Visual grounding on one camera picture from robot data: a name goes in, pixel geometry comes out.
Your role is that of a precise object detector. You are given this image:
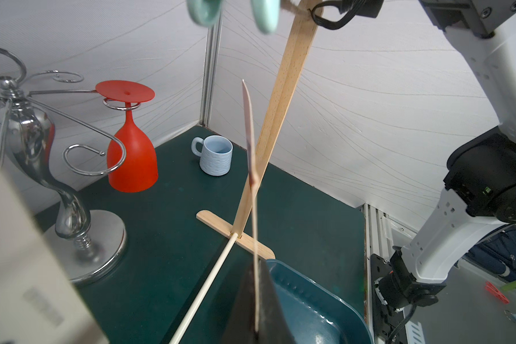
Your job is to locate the teal plastic tray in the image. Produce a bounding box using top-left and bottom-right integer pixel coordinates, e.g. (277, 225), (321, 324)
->
(266, 259), (374, 343)

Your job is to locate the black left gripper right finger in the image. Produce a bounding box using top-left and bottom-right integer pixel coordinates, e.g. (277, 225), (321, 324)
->
(256, 259), (295, 343)

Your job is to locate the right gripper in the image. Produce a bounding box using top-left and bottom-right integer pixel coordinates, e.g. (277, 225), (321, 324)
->
(310, 0), (384, 30)

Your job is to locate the red plastic goblet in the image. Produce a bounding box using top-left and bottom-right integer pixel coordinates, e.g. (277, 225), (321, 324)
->
(95, 80), (159, 193)

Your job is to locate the mint green clothespin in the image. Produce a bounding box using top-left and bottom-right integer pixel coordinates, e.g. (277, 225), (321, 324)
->
(186, 0), (281, 35)

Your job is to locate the light blue mug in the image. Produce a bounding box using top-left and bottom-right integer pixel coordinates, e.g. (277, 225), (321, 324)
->
(191, 136), (233, 176)

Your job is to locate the chrome glass holder stand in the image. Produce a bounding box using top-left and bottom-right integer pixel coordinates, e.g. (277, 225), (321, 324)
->
(0, 48), (127, 285)

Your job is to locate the white postcard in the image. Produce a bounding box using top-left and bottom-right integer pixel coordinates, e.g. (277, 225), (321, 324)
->
(0, 172), (109, 343)
(242, 80), (260, 338)

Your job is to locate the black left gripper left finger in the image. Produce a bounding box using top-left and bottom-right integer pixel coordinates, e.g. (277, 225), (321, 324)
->
(221, 263), (258, 343)

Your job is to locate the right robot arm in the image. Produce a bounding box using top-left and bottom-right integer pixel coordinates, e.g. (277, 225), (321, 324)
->
(374, 1), (516, 312)

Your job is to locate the wooden drying rack frame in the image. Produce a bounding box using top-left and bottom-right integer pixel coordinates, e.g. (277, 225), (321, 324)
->
(170, 1), (319, 343)

